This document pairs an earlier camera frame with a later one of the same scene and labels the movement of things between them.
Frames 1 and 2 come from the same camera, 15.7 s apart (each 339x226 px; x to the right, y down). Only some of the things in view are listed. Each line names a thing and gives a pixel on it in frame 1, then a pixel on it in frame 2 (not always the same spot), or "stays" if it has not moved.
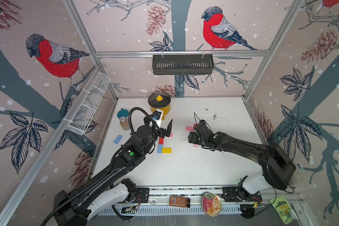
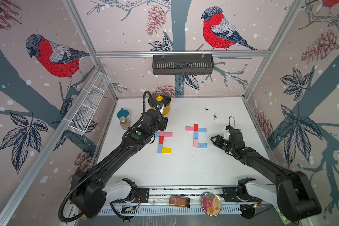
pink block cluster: [189, 128] stays
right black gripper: [192, 137] → [217, 141]
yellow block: [165, 150] stays
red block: [161, 141] stays
